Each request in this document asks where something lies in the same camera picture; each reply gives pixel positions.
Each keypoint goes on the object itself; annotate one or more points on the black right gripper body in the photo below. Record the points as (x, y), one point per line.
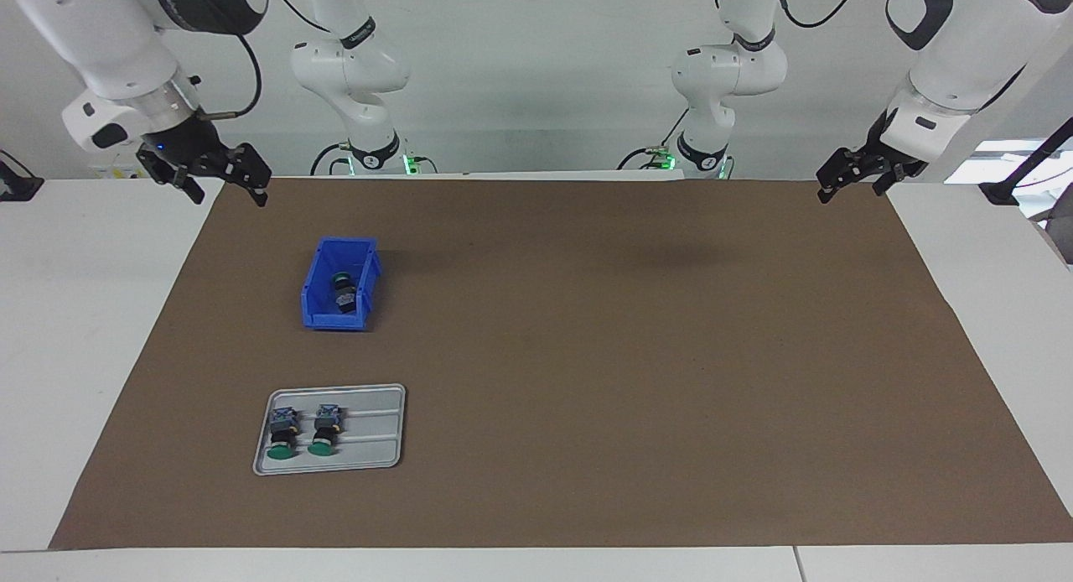
(189, 150)

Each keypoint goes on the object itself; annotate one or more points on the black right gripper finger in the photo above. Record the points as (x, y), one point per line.
(250, 167)
(191, 179)

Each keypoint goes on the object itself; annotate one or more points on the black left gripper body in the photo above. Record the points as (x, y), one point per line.
(880, 153)

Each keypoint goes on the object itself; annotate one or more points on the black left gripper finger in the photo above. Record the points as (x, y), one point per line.
(841, 169)
(887, 178)

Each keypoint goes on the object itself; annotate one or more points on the green push button switch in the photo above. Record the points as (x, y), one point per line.
(323, 435)
(282, 438)
(344, 299)

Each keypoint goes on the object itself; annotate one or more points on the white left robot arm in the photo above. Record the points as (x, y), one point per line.
(729, 70)

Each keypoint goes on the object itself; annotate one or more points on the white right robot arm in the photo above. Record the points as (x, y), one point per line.
(109, 45)

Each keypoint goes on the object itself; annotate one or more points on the blue plastic storage bin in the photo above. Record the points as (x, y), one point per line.
(323, 315)

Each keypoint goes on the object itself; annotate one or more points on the silver metal tray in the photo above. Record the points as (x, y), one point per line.
(369, 448)

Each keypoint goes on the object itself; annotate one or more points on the brown paper table mat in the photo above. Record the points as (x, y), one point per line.
(671, 439)

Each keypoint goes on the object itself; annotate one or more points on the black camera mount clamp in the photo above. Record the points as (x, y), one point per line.
(21, 189)
(997, 194)

